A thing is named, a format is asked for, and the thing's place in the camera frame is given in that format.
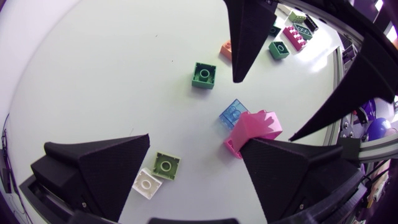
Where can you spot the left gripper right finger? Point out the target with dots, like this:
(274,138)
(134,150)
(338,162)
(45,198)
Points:
(280,177)

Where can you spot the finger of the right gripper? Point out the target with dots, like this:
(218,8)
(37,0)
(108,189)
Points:
(363,81)
(247,37)

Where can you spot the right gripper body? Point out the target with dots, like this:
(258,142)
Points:
(357,15)

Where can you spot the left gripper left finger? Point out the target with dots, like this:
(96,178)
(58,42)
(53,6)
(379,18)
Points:
(102,174)

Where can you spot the orange toy brick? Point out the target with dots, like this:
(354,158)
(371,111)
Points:
(227,49)

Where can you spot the dark green toy brick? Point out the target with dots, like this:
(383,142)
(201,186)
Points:
(275,30)

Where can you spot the white toy brick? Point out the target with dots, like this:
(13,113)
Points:
(146,183)

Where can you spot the black toy brick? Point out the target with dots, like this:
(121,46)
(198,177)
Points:
(311,23)

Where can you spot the long magenta toy brick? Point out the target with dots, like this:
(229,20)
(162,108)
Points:
(294,38)

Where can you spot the long light green toy brick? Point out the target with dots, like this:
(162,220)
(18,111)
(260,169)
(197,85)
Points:
(297,16)

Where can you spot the pink toy brick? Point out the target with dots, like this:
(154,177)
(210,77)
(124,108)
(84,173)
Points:
(253,127)

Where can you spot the clear blue toy brick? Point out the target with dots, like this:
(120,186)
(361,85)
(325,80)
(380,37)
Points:
(231,113)

